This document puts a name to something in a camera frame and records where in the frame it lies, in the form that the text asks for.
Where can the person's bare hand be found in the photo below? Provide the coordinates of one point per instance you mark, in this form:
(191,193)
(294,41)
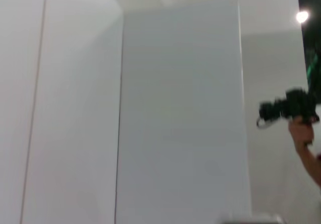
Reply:
(302,133)

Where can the dark glossy panel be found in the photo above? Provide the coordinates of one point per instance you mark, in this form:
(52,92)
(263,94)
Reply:
(313,45)

